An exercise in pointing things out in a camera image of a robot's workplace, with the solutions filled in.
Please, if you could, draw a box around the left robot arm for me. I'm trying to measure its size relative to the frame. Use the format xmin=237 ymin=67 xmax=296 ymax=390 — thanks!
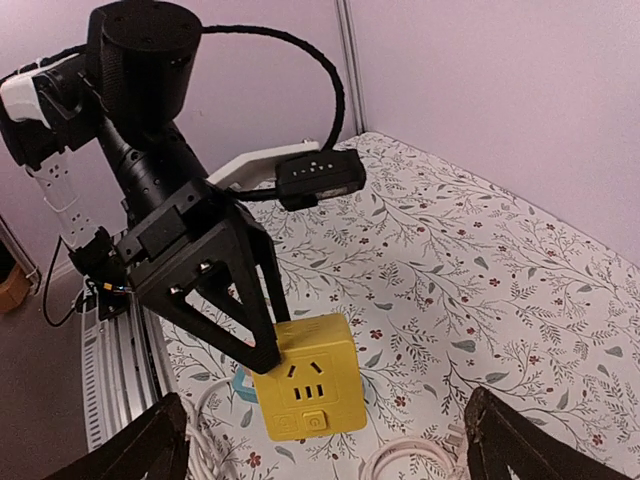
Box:
xmin=1 ymin=1 xmax=289 ymax=374

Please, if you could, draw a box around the aluminium front rail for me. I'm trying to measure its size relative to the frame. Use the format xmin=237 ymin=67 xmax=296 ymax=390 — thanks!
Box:
xmin=81 ymin=299 xmax=178 ymax=451

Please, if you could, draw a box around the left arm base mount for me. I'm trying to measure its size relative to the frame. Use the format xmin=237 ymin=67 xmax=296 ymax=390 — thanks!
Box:
xmin=69 ymin=226 xmax=131 ymax=321

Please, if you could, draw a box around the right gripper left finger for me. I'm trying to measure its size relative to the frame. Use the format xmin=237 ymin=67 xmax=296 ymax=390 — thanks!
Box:
xmin=46 ymin=392 xmax=189 ymax=480

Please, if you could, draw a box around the yellow cube socket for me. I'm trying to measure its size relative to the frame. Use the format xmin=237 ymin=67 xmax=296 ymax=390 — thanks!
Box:
xmin=252 ymin=313 xmax=367 ymax=442

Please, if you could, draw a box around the floral table mat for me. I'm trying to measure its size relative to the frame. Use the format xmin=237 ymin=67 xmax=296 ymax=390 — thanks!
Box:
xmin=159 ymin=131 xmax=640 ymax=480

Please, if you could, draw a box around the pink cable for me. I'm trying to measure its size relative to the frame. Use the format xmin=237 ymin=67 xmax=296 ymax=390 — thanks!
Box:
xmin=359 ymin=424 xmax=471 ymax=480

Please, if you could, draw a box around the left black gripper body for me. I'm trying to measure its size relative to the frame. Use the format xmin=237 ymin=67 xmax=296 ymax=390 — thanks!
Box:
xmin=116 ymin=179 xmax=240 ymax=300

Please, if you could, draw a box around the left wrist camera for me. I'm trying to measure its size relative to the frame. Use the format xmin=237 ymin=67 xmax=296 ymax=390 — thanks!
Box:
xmin=205 ymin=139 xmax=368 ymax=212

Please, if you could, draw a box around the white power strip cable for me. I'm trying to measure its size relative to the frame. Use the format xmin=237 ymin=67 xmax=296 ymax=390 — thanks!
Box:
xmin=184 ymin=374 xmax=241 ymax=480

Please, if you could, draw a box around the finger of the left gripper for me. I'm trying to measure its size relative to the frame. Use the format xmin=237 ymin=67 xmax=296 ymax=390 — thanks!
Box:
xmin=137 ymin=219 xmax=280 ymax=374
xmin=241 ymin=209 xmax=291 ymax=323

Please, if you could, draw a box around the left aluminium frame post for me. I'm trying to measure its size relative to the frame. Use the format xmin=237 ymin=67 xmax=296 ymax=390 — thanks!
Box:
xmin=334 ymin=0 xmax=368 ymax=134

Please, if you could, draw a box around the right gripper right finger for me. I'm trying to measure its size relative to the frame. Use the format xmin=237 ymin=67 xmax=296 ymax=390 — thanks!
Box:
xmin=464 ymin=387 xmax=626 ymax=480

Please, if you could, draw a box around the teal power strip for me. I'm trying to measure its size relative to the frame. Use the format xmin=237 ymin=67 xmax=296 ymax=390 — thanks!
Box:
xmin=231 ymin=366 xmax=259 ymax=404

